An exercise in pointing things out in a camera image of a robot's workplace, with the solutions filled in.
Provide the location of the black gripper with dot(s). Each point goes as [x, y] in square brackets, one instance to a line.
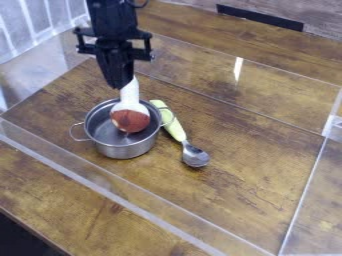
[89, 44]

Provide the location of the silver metal pot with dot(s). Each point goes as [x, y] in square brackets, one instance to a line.
[112, 142]

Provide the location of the spoon with yellow-green handle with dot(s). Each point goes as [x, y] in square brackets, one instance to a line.
[192, 156]

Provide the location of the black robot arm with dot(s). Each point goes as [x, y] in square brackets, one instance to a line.
[113, 21]

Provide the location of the black bar in background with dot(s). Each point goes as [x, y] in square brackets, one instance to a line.
[262, 18]

